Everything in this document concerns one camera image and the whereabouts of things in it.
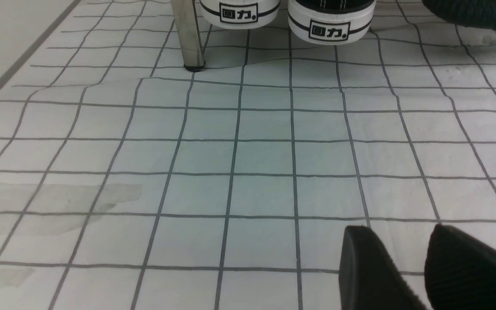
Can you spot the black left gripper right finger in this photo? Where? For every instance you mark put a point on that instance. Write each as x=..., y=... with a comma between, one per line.
x=460, y=271

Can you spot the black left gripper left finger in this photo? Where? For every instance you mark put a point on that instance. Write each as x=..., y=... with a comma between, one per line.
x=368, y=278

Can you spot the black mesh shoe left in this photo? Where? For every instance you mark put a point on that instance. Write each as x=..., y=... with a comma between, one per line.
x=479, y=14

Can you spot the metal shoe rack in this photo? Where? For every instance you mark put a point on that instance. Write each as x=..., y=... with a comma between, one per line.
x=186, y=23

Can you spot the black canvas sneaker white laces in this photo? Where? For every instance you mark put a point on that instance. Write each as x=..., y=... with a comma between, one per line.
x=330, y=22

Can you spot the white grid floor cloth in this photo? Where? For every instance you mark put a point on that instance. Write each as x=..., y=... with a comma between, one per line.
x=130, y=183

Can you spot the black canvas sneaker far left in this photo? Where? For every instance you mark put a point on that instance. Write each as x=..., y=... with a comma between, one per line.
x=239, y=14

